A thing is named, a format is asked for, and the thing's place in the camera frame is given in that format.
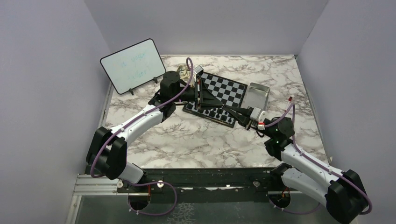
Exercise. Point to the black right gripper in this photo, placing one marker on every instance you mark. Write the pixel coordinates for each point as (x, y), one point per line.
(242, 115)

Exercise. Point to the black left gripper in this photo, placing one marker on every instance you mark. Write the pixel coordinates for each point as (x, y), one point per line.
(205, 99)

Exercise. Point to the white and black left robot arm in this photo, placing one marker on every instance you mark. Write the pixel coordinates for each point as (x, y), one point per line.
(107, 154)

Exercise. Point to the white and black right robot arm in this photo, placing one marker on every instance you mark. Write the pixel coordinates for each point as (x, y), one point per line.
(341, 192)

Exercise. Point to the pile of white chess pieces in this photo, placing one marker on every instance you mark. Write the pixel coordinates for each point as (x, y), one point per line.
(184, 72)

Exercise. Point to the black and silver chessboard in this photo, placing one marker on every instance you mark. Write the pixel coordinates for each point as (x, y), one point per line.
(230, 92)

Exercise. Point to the pink tin box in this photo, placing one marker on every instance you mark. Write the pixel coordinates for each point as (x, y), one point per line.
(257, 95)

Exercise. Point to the red capped marker pen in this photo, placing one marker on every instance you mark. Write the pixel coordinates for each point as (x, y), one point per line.
(288, 103)

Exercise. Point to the small whiteboard with stand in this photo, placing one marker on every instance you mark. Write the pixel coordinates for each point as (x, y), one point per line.
(133, 66)

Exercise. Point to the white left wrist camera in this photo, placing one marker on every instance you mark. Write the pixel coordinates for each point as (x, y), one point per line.
(198, 71)

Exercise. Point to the black mounting rail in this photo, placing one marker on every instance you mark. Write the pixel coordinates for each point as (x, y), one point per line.
(189, 185)

